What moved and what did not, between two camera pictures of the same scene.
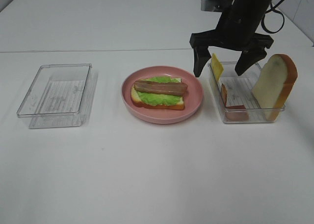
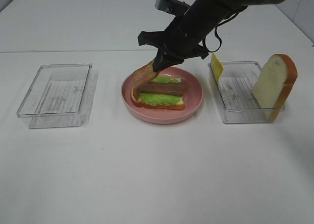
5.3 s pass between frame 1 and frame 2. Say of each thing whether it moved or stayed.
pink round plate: stayed
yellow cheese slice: stayed
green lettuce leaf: stayed
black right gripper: moved
